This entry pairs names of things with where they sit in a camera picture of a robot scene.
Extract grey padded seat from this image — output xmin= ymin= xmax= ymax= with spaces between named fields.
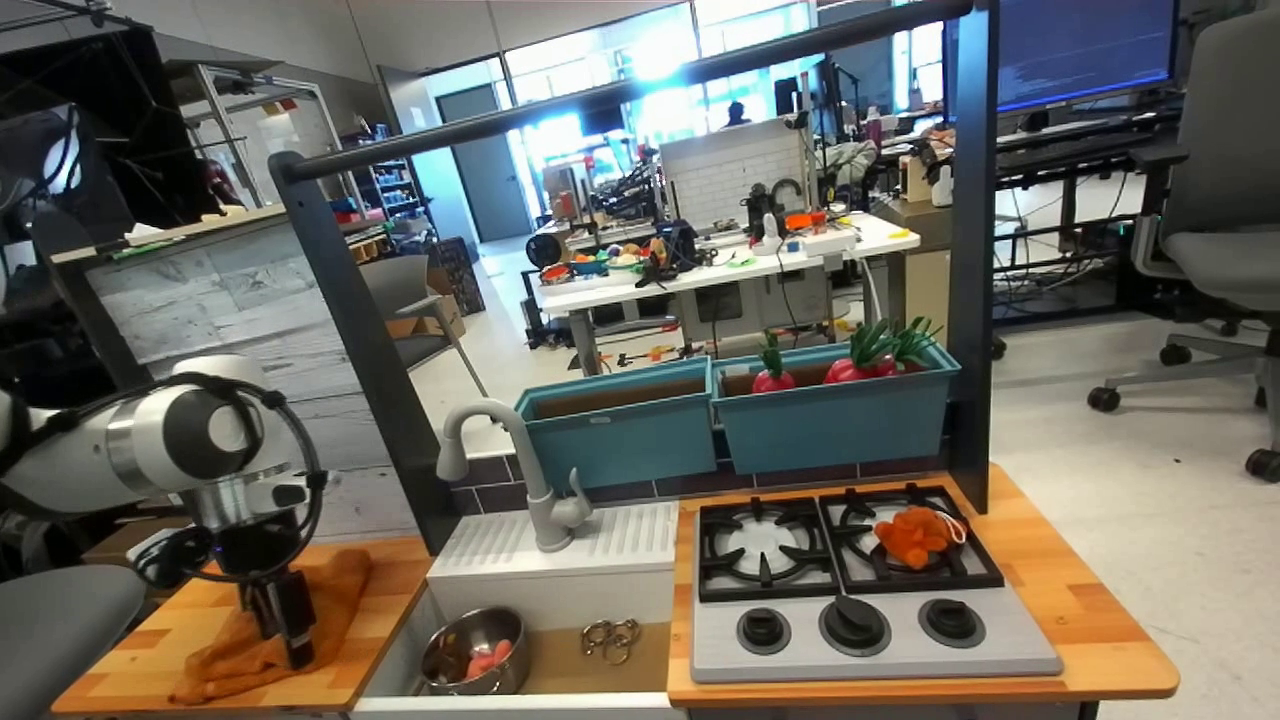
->
xmin=0 ymin=561 xmax=153 ymax=720

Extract grey toy faucet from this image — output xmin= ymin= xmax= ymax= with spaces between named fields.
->
xmin=435 ymin=395 xmax=596 ymax=554

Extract orange terry towel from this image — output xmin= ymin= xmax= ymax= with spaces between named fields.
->
xmin=165 ymin=544 xmax=380 ymax=707

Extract beige background chair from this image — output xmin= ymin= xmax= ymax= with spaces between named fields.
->
xmin=358 ymin=247 xmax=493 ymax=398

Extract grey wood backsplash panel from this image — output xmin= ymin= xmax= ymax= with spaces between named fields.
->
xmin=83 ymin=217 xmax=433 ymax=544

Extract white toy sink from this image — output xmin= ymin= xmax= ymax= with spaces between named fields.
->
xmin=351 ymin=494 xmax=686 ymax=720

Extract computer monitor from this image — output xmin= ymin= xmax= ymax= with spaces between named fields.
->
xmin=992 ymin=0 xmax=1183 ymax=119

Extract white cluttered work table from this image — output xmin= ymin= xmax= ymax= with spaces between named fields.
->
xmin=535 ymin=207 xmax=924 ymax=377

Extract metal wire rings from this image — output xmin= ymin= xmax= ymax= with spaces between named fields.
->
xmin=578 ymin=610 xmax=648 ymax=667

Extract single red radish toy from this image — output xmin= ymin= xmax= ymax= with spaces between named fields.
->
xmin=748 ymin=331 xmax=799 ymax=395

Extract small steel pot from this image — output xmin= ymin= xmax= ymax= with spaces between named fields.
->
xmin=417 ymin=601 xmax=531 ymax=697

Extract black stove knob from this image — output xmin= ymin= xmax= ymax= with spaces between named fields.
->
xmin=917 ymin=593 xmax=992 ymax=653
xmin=816 ymin=593 xmax=893 ymax=660
xmin=735 ymin=602 xmax=796 ymax=654

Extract black computer desk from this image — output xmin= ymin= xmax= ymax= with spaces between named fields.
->
xmin=992 ymin=102 xmax=1191 ymax=323

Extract orange plush toy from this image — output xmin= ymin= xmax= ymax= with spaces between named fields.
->
xmin=874 ymin=501 xmax=974 ymax=570

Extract black metal kitchen frame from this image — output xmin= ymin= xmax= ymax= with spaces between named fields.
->
xmin=25 ymin=0 xmax=1006 ymax=554

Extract red radish toy bunch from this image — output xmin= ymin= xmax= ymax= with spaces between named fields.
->
xmin=820 ymin=315 xmax=940 ymax=387

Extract grey office chair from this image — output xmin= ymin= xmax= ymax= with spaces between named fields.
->
xmin=1083 ymin=2 xmax=1280 ymax=483

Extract grey toy stove top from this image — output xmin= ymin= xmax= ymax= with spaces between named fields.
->
xmin=688 ymin=480 xmax=1068 ymax=686

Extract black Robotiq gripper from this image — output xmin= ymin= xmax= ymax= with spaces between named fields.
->
xmin=233 ymin=534 xmax=323 ymax=676

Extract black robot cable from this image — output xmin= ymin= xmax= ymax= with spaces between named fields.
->
xmin=128 ymin=372 xmax=332 ymax=593

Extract pink plush toy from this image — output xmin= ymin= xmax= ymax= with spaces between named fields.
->
xmin=466 ymin=636 xmax=522 ymax=685

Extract teal plastic planter bin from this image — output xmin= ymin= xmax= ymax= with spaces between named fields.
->
xmin=514 ymin=356 xmax=720 ymax=494
xmin=714 ymin=331 xmax=966 ymax=480

